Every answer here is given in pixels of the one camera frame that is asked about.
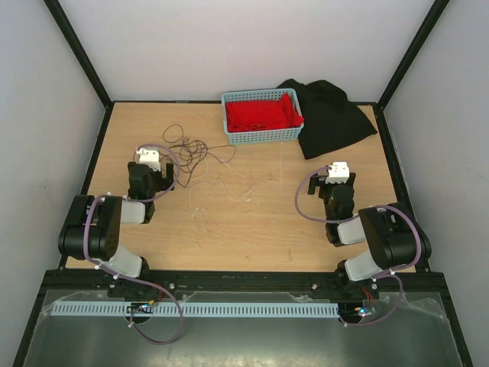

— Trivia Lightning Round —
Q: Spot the black wire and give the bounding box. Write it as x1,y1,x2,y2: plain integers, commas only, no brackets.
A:
163,123,237,188

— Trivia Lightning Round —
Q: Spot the white thin wire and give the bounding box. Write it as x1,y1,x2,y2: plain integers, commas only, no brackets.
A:
186,160,257,203

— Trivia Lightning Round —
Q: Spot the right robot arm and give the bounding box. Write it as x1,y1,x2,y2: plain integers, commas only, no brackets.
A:
307,167,432,297

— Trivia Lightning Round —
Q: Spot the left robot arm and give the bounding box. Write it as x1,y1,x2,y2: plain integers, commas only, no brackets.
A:
58,161,174,297

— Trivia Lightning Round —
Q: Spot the black cloth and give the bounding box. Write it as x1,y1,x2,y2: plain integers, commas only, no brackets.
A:
278,79,377,160

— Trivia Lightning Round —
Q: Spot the blue perforated plastic basket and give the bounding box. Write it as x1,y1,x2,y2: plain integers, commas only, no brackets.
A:
222,88,304,145

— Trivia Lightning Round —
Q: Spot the red cloth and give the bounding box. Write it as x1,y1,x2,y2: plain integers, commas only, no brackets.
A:
225,94,303,132

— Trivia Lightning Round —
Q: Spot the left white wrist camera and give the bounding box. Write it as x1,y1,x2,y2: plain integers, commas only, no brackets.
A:
136,147,161,171

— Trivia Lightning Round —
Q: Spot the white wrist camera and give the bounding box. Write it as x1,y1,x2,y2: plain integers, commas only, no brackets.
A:
136,147,161,171
325,161,350,184

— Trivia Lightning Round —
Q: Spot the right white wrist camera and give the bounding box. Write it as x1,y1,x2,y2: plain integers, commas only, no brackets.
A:
325,161,350,184

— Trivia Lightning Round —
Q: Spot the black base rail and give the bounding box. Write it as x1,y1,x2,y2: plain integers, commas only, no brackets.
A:
41,268,448,299

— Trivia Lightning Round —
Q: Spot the black metal frame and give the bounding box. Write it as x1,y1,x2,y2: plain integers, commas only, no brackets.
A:
14,1,472,366

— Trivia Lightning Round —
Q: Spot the grey slotted cable duct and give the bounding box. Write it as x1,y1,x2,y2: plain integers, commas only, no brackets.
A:
50,301,338,318

